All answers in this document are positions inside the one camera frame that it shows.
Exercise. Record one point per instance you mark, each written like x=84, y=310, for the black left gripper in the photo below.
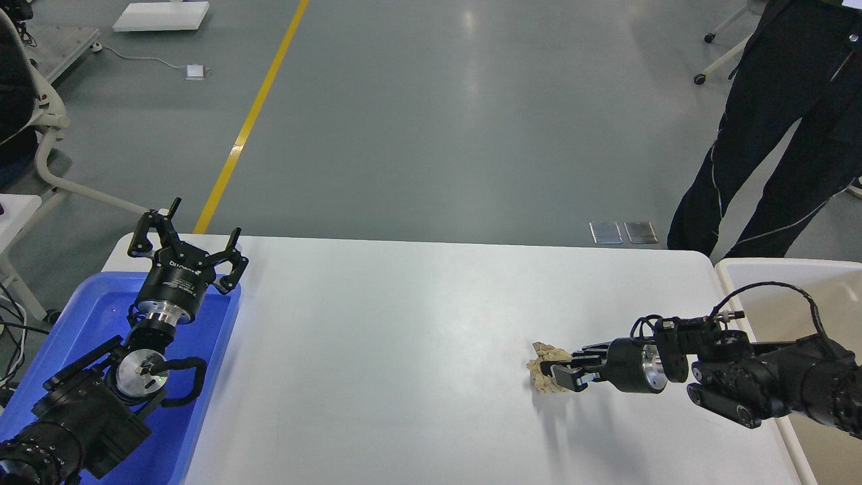
x=178, y=280

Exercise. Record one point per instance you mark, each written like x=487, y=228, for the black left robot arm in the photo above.
x=92, y=416

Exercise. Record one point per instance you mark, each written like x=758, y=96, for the right metal floor plate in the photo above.
x=641, y=233

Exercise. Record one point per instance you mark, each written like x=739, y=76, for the white side table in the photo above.
x=20, y=214

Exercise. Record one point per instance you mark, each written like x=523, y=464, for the metal floor plate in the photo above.
x=606, y=233
x=641, y=233

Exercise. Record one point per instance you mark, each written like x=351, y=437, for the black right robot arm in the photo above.
x=741, y=381

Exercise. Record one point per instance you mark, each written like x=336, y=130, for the white foam board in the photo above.
x=161, y=16

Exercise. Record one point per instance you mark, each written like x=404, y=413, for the left metal floor plate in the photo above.
x=606, y=233

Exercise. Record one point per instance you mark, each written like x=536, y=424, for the white office chair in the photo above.
x=29, y=101

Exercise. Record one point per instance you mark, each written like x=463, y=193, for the brown paper ball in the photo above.
x=539, y=367

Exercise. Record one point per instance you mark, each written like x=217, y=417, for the person in black clothes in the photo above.
x=799, y=71

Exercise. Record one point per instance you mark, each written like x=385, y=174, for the white power adapter with cable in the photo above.
x=191, y=71

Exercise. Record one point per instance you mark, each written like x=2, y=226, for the blue plastic bin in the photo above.
x=96, y=312

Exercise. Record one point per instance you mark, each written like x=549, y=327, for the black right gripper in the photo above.
x=631, y=366

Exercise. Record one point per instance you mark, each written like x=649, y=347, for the grey platform cart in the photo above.
x=56, y=48

